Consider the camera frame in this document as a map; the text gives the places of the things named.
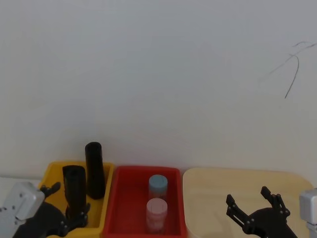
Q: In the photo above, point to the right robot arm with grey camera bracket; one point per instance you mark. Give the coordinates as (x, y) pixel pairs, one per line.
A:
(308, 205)

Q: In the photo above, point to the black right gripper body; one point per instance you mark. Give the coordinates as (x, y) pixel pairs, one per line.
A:
(270, 223)

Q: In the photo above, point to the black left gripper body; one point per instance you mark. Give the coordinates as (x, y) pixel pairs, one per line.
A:
(40, 221)

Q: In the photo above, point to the pale wooden tray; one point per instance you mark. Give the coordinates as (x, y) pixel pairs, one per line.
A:
(210, 193)

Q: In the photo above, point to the tall black cylindrical bottle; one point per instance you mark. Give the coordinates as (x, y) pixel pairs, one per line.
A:
(94, 173)

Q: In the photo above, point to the short black cylindrical bottle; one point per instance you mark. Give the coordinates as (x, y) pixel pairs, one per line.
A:
(74, 188)

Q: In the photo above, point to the clear jar with blue lid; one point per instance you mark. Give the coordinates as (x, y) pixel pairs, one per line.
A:
(158, 184)

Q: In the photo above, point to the clear jar with pink lid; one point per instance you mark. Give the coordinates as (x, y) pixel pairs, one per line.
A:
(156, 213)

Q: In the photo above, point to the red plastic bin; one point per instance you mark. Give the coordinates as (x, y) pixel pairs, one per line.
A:
(128, 198)

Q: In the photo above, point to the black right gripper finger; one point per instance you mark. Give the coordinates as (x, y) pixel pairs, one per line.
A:
(239, 214)
(276, 199)

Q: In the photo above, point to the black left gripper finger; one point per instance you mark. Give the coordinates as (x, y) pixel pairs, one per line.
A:
(75, 220)
(50, 189)

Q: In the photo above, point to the yellow plastic bin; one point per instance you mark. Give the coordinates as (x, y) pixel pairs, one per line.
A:
(55, 173)

